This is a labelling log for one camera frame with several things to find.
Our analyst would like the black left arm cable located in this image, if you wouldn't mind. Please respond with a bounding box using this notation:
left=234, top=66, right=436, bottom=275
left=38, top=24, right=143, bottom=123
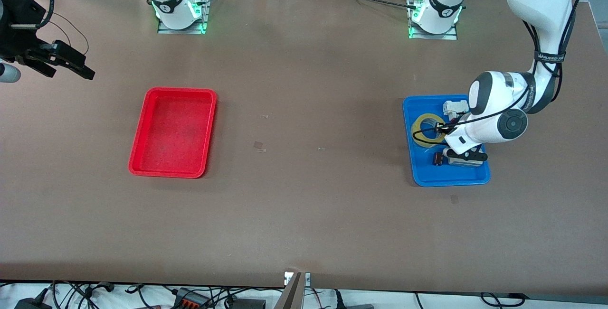
left=412, top=0, right=592, bottom=147

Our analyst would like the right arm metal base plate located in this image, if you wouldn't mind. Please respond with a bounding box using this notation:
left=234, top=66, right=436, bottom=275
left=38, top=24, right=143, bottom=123
left=158, top=0, right=210, bottom=34

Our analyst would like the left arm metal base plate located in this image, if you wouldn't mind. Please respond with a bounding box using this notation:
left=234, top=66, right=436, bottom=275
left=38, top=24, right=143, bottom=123
left=408, top=0, right=457, bottom=40

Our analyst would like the thin black wire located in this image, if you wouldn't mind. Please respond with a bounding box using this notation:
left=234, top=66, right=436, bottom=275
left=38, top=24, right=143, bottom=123
left=47, top=11, right=90, bottom=56

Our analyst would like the metal camera mount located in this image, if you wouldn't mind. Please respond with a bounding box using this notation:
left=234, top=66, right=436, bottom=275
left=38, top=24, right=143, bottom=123
left=274, top=272, right=312, bottom=309

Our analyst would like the white circuit breaker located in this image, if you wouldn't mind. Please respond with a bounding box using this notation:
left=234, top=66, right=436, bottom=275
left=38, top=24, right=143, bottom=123
left=443, top=101, right=470, bottom=121

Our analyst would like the red plastic tray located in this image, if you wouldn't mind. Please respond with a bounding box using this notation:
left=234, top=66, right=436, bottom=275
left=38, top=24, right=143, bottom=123
left=128, top=87, right=218, bottom=179

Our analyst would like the blue plastic tray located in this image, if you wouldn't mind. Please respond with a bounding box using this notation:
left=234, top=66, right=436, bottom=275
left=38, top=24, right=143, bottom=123
left=403, top=94, right=491, bottom=187

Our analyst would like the black orange power strip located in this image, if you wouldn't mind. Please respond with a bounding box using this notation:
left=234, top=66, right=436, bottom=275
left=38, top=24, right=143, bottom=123
left=172, top=288, right=209, bottom=309

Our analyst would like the black floor cable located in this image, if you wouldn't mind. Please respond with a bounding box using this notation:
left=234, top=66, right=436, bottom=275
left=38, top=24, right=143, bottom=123
left=480, top=292, right=526, bottom=307

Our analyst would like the yellow tape roll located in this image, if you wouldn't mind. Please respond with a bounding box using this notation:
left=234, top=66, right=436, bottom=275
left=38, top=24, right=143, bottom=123
left=411, top=114, right=449, bottom=149

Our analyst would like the black power adapter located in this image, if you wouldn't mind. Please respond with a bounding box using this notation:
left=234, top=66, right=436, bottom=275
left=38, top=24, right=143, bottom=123
left=14, top=289, right=52, bottom=309

